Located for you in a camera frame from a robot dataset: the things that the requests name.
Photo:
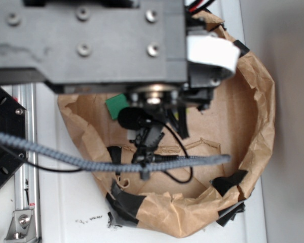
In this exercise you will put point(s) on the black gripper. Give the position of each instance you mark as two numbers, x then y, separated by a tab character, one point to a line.
180	84

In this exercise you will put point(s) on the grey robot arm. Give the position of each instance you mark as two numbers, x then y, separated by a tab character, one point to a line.
81	47

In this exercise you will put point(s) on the brown paper-lined bin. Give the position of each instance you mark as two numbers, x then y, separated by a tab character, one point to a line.
240	122

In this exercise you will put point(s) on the green rectangular block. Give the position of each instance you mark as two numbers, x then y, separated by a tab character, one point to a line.
115	104

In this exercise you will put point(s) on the white tape wrap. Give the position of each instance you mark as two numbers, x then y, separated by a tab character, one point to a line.
205	49

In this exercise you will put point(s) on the aluminium extrusion rail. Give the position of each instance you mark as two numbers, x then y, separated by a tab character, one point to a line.
27	193

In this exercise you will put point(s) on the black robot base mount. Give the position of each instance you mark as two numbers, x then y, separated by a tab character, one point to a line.
12	130

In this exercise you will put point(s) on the metal corner bracket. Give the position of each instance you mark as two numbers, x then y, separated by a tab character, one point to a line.
22	227

